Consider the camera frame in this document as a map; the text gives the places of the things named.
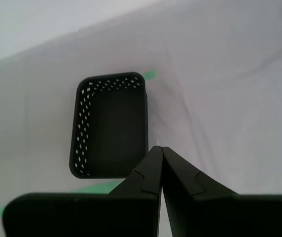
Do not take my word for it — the black perforated plastic basket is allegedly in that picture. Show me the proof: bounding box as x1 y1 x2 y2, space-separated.
69 72 149 179

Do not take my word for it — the white table cloth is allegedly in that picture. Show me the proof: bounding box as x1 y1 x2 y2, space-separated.
0 0 282 237

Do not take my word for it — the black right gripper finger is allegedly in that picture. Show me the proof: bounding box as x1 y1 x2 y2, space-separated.
2 145 162 237
161 146 282 237

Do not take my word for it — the long green tape strip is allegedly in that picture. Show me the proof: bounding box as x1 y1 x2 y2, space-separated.
0 70 157 222

